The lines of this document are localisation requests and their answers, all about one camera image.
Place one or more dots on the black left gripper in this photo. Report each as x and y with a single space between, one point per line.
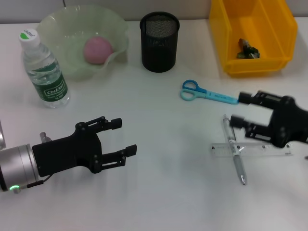
67 154

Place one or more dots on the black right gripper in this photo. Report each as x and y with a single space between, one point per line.
288 122

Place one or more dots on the blue cyan scissors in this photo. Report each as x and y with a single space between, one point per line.
216 96

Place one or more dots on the small dark object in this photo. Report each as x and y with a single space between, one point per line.
247 51

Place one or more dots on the clear water bottle green label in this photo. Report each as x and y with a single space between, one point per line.
50 89

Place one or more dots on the pink peach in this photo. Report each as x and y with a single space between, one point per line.
98 51

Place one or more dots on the transparent plastic ruler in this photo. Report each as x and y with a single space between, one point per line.
255 150

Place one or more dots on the silver ballpoint pen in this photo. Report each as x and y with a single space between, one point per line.
239 166

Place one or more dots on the black mesh pen cup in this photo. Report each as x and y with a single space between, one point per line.
158 53

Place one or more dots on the green glass fruit bowl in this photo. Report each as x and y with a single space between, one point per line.
67 48

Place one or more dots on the yellow plastic bin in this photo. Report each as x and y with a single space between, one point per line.
264 65

